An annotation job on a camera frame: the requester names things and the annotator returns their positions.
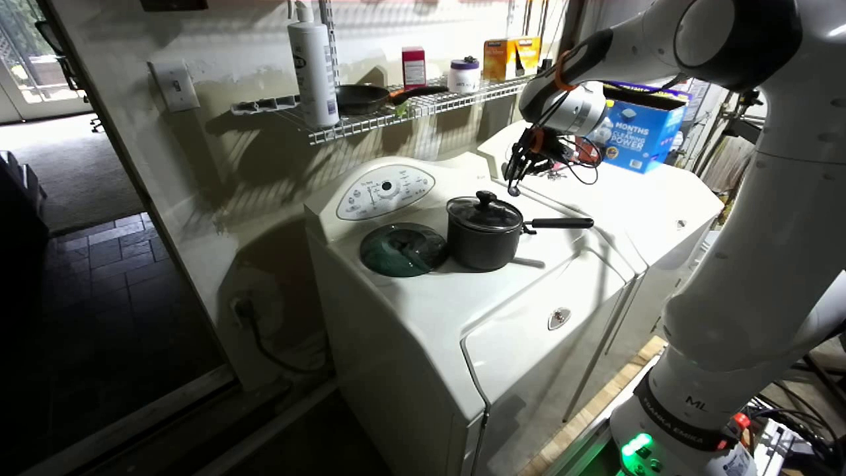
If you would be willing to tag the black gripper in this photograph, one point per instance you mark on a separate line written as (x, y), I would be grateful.
(545, 148)

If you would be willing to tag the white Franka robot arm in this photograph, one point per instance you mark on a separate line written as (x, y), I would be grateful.
(775, 266)

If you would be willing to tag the glass pot lid with knob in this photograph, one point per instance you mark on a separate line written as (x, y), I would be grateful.
(483, 214)

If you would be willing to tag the small orange box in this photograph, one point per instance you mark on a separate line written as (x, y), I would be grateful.
(592, 155)

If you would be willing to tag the clear bottle yellow cap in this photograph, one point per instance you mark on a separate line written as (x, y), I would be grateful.
(601, 131)

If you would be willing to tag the white jar blue lid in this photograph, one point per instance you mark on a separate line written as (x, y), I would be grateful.
(463, 77)

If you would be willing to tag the yellow box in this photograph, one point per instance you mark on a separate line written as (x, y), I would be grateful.
(527, 53)
(498, 58)

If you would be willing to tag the white dryer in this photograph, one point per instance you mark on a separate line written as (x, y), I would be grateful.
(634, 213)

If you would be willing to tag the blue detergent box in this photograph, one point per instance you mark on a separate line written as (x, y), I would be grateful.
(647, 132)

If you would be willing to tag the red white can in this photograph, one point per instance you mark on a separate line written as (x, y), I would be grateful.
(412, 70)

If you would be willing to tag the black purple tray box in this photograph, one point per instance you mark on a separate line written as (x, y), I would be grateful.
(647, 92)

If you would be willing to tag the dark green round plate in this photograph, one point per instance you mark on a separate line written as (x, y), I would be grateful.
(396, 254)

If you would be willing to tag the white washing machine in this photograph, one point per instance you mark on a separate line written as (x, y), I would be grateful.
(424, 299)

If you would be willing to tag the black pan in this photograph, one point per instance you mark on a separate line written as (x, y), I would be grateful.
(362, 98)

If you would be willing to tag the tall white plastic bottle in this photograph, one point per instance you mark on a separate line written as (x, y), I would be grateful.
(315, 70)

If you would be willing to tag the wooden plank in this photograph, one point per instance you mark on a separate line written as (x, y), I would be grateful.
(598, 401)

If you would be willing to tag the glass patio door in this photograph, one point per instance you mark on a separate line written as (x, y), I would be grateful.
(35, 53)

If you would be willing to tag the white wall switch plate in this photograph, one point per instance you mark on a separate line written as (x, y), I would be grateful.
(175, 85)

